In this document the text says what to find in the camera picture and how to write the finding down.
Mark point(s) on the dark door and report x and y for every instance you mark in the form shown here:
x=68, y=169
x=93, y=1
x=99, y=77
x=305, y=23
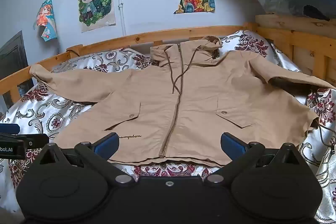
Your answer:
x=13, y=66

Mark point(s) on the white floral bed sheet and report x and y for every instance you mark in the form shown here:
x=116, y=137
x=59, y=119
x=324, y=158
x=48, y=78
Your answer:
x=39, y=111

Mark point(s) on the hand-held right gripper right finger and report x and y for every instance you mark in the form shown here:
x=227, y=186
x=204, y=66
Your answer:
x=232, y=144

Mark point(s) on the small curled cartoon poster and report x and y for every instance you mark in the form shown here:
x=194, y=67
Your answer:
x=46, y=20

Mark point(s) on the white wall pipe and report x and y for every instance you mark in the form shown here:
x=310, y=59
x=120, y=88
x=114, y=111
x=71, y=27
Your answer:
x=121, y=3

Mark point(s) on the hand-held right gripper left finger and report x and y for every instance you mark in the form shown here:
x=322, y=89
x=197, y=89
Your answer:
x=107, y=144

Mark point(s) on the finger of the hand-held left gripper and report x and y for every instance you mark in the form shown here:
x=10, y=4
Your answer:
x=9, y=128

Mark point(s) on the tan hooded zip jacket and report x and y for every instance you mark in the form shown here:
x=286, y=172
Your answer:
x=199, y=92

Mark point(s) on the blond cartoon wall poster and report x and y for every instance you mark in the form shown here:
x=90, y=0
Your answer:
x=95, y=1

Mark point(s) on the wooden bed frame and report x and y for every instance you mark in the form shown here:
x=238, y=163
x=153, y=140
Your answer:
x=147, y=36

